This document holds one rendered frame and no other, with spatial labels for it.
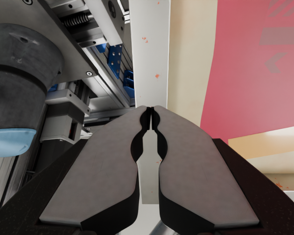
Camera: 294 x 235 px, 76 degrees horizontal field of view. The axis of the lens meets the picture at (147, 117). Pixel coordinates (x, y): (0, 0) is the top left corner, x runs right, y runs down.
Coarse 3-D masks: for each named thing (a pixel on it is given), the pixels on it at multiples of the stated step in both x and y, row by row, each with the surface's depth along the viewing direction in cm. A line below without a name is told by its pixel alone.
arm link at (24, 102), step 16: (0, 80) 32; (16, 80) 33; (0, 96) 30; (16, 96) 32; (32, 96) 35; (0, 112) 30; (16, 112) 32; (32, 112) 34; (0, 128) 29; (16, 128) 31; (32, 128) 34; (0, 144) 29; (16, 144) 31
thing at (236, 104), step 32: (224, 0) 19; (256, 0) 19; (224, 32) 21; (256, 32) 21; (224, 64) 23; (224, 96) 25; (256, 96) 25; (288, 96) 25; (224, 128) 27; (256, 128) 27
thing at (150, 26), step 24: (144, 0) 17; (168, 0) 17; (144, 24) 18; (168, 24) 18; (144, 48) 19; (168, 48) 19; (144, 72) 20; (144, 96) 21; (144, 144) 25; (144, 168) 27; (144, 192) 30; (288, 192) 29
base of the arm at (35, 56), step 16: (0, 32) 34; (16, 32) 35; (32, 32) 36; (0, 48) 34; (16, 48) 35; (32, 48) 36; (48, 48) 38; (0, 64) 33; (16, 64) 34; (32, 64) 36; (48, 64) 38; (32, 80) 35; (48, 80) 39
